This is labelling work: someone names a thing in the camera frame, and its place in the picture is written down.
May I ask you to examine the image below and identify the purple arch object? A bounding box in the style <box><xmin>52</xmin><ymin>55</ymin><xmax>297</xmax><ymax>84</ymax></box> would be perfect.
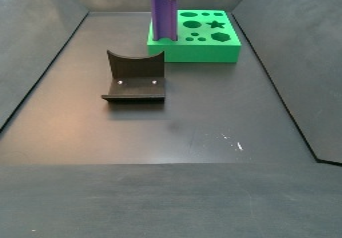
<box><xmin>151</xmin><ymin>0</ymin><xmax>177</xmax><ymax>41</ymax></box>

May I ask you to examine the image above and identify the green shape sorter block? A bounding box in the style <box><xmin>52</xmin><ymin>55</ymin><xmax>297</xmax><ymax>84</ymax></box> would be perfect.
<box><xmin>147</xmin><ymin>10</ymin><xmax>241</xmax><ymax>63</ymax></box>

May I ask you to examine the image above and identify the black curved holder stand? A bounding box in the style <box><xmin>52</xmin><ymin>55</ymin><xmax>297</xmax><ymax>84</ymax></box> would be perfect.
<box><xmin>101</xmin><ymin>51</ymin><xmax>165</xmax><ymax>102</ymax></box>

